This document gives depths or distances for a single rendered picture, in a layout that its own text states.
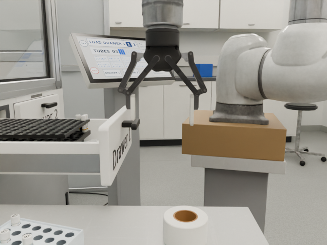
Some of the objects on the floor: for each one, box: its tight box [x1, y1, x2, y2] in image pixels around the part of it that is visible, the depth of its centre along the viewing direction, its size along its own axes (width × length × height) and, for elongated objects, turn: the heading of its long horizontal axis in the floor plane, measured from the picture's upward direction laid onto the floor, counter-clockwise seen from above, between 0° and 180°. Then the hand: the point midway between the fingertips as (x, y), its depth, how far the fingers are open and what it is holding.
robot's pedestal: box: [191, 155, 286, 235], centre depth 106 cm, size 30×30×76 cm
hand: (162, 119), depth 66 cm, fingers open, 13 cm apart
